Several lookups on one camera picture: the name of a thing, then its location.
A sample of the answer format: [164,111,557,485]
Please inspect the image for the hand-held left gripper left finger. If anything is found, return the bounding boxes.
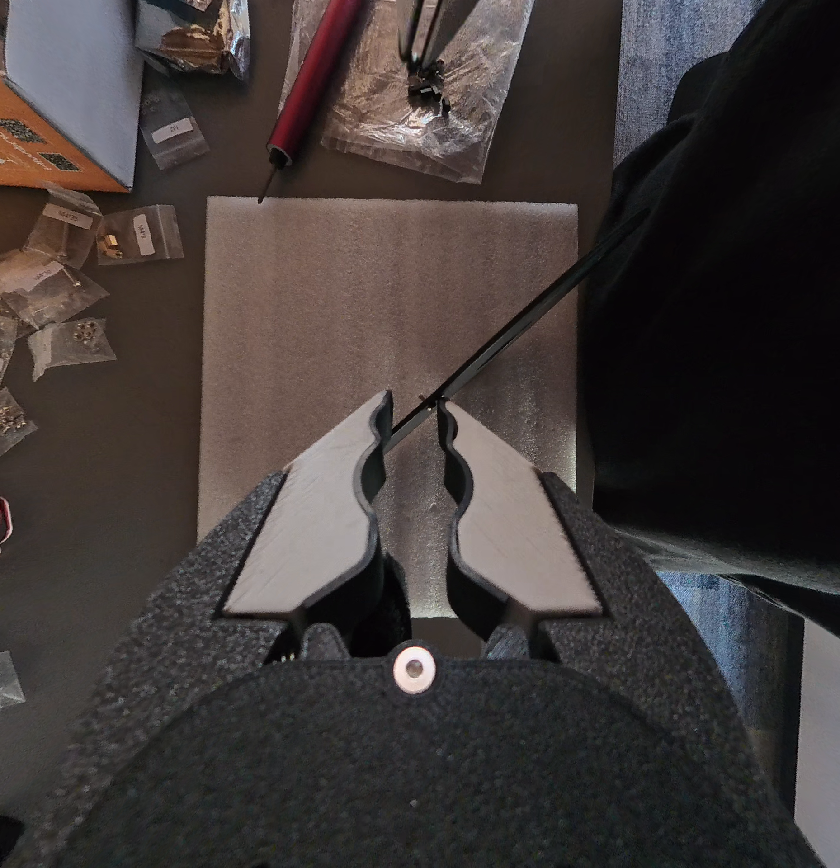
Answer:
[220,390,395,629]

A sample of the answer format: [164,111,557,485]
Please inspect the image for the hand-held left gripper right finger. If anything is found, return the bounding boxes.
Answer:
[435,399,605,633]

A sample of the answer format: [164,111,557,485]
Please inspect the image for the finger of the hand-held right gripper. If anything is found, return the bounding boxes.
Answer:
[396,0,421,66]
[419,0,455,66]

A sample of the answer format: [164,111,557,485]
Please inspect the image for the pile of black screws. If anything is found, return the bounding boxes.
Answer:
[406,60,452,113]

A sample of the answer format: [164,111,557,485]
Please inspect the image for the black metal plate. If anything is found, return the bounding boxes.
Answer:
[386,207,653,453]

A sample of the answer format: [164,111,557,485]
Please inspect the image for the dark grey desk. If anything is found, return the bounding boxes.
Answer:
[0,0,624,868]

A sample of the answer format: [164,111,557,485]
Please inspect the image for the large clear plastic bag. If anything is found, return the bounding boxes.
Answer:
[278,0,535,184]

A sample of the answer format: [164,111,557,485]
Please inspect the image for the pink electric screwdriver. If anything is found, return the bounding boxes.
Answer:
[257,0,366,205]

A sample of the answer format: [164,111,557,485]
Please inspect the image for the dark foil parts bag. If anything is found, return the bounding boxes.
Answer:
[135,0,252,83]

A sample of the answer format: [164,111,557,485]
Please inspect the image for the white foam sheet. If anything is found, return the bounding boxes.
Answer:
[198,197,581,620]

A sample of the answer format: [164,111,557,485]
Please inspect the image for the orange cardboard box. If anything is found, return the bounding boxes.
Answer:
[0,0,145,195]

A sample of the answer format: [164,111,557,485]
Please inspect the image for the scattered small hardware bags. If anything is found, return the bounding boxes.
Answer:
[0,87,212,714]

